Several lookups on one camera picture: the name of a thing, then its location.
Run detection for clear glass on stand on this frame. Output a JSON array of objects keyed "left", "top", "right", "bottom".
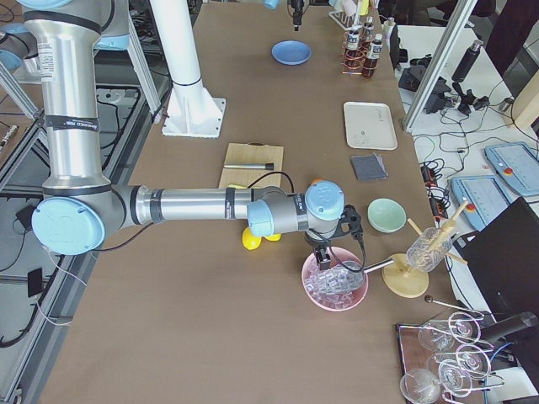
[{"left": 406, "top": 227, "right": 452, "bottom": 273}]

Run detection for tea bottle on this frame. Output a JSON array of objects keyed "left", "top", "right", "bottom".
[
  {"left": 361, "top": 16, "right": 374, "bottom": 52},
  {"left": 346, "top": 24, "right": 363, "bottom": 49},
  {"left": 361, "top": 34, "right": 383, "bottom": 77}
]

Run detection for teach pendant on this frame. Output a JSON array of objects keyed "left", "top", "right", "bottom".
[
  {"left": 484, "top": 142, "right": 538, "bottom": 197},
  {"left": 450, "top": 175, "right": 513, "bottom": 231}
]

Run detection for teach pendant far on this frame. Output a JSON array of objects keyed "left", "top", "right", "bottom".
[{"left": 484, "top": 142, "right": 538, "bottom": 197}]

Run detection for aluminium frame post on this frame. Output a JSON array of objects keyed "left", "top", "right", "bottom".
[{"left": 403, "top": 0, "right": 477, "bottom": 133}]

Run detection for bamboo cutting board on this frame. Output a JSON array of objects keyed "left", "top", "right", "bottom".
[{"left": 219, "top": 143, "right": 284, "bottom": 188}]

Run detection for pink bowl with ice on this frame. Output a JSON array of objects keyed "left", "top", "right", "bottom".
[{"left": 302, "top": 247, "right": 369, "bottom": 311}]

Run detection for tea bottle front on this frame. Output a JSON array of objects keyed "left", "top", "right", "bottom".
[{"left": 361, "top": 34, "right": 383, "bottom": 77}]

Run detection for copper wire bottle rack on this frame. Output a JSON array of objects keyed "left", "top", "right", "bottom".
[{"left": 341, "top": 40, "right": 366, "bottom": 75}]

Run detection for whole lemon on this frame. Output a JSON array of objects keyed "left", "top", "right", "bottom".
[
  {"left": 264, "top": 233, "right": 281, "bottom": 242},
  {"left": 241, "top": 227, "right": 262, "bottom": 251}
]

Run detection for tea bottle back left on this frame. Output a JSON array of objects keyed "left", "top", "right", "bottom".
[{"left": 361, "top": 16, "right": 374, "bottom": 52}]

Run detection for grey folded cloth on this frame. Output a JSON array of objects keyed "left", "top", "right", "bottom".
[{"left": 350, "top": 153, "right": 388, "bottom": 181}]

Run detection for steel muddler black tip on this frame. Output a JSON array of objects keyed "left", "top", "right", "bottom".
[{"left": 223, "top": 162, "right": 275, "bottom": 171}]

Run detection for teach pendant near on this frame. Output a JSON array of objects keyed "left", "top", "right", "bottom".
[{"left": 450, "top": 175, "right": 513, "bottom": 231}]

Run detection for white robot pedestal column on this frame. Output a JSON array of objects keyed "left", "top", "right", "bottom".
[{"left": 151, "top": 0, "right": 226, "bottom": 139}]

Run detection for metal ice scoop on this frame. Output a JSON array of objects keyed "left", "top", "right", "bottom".
[{"left": 335, "top": 258, "right": 394, "bottom": 288}]

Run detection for light green bowl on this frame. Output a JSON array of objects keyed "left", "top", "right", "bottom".
[{"left": 367, "top": 198, "right": 407, "bottom": 233}]

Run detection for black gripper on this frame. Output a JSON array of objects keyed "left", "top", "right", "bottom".
[
  {"left": 304, "top": 227, "right": 342, "bottom": 270},
  {"left": 288, "top": 0, "right": 305, "bottom": 31}
]

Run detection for wine glass rack tray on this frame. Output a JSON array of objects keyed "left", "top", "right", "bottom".
[{"left": 396, "top": 311, "right": 504, "bottom": 403}]

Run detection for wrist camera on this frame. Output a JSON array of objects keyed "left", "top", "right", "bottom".
[{"left": 339, "top": 205, "right": 363, "bottom": 241}]

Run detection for cream rabbit tray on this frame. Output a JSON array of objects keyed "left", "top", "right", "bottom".
[{"left": 344, "top": 101, "right": 398, "bottom": 151}]

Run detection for whole lemon upper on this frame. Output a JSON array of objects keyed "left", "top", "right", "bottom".
[{"left": 241, "top": 227, "right": 262, "bottom": 251}]

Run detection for tea bottle back right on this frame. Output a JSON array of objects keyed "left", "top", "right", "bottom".
[{"left": 346, "top": 24, "right": 363, "bottom": 49}]

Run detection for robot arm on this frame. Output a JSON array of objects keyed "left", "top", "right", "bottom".
[{"left": 22, "top": 1, "right": 350, "bottom": 268}]

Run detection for blue round plate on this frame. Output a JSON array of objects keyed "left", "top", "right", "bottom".
[{"left": 271, "top": 40, "right": 312, "bottom": 66}]

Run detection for whole lemon lower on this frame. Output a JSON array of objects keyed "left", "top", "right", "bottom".
[{"left": 264, "top": 233, "right": 281, "bottom": 242}]

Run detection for wooden cup stand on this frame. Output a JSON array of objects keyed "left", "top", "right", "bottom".
[{"left": 382, "top": 200, "right": 467, "bottom": 298}]

